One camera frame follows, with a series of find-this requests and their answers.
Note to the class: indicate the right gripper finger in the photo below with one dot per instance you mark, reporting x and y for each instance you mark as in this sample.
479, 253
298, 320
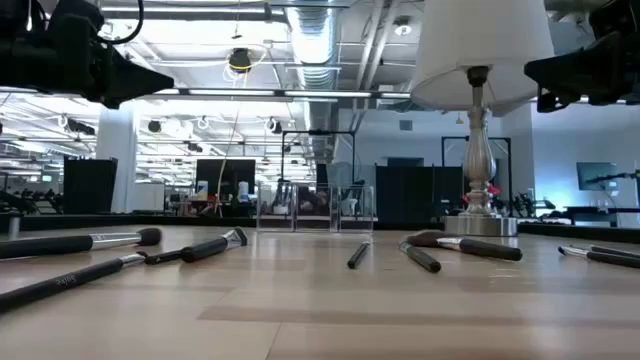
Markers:
544, 100
565, 70

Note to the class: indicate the large dark powder makeup brush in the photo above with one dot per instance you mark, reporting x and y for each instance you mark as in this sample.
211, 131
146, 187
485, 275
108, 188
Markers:
50, 246

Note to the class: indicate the large brown bristle makeup brush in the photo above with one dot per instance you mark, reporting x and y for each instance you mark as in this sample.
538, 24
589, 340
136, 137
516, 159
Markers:
487, 248

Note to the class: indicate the long printed black makeup brush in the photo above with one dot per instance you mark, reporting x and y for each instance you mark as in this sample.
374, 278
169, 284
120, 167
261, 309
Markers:
65, 282

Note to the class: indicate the slim silver ferrule makeup brush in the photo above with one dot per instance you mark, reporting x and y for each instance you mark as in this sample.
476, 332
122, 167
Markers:
422, 258

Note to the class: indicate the short black makeup brush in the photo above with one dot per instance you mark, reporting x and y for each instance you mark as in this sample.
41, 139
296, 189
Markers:
357, 256

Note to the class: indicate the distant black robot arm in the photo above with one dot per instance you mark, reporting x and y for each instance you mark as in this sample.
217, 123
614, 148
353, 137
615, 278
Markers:
615, 176

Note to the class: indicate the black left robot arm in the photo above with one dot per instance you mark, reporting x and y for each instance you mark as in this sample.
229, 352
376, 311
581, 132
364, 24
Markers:
12, 15

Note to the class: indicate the white square pillar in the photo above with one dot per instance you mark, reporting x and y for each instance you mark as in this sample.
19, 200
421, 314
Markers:
117, 160

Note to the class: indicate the black cabinet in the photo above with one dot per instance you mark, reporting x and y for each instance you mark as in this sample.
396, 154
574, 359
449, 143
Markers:
90, 185

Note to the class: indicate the long ceiling light bar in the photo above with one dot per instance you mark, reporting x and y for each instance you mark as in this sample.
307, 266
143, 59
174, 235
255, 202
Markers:
230, 92

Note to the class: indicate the white shade silver table lamp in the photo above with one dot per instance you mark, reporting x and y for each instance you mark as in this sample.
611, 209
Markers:
480, 30

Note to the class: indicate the distant black bench table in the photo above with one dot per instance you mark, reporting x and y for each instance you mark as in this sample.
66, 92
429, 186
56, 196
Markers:
600, 210

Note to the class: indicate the white bottle blue label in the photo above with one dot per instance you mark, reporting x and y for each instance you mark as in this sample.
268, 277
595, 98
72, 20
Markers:
243, 192
202, 191

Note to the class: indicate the black room partition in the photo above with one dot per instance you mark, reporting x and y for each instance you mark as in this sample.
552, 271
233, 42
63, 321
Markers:
415, 195

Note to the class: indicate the clear acrylic brush organizer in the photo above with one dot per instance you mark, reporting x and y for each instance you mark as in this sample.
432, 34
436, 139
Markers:
295, 210

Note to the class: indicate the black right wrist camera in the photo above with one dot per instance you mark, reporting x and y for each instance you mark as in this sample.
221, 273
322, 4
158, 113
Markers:
617, 15

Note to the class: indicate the wall mounted screen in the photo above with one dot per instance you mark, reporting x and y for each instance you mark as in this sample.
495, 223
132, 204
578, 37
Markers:
597, 175

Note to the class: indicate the black ceiling dome camera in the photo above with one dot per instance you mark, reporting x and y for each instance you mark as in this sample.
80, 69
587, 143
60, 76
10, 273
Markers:
240, 60

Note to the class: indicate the silver table corner post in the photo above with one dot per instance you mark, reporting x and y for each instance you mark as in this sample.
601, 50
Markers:
13, 227

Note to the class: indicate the silver ceiling ventilation duct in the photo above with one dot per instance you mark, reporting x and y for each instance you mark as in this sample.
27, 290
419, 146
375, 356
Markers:
312, 40

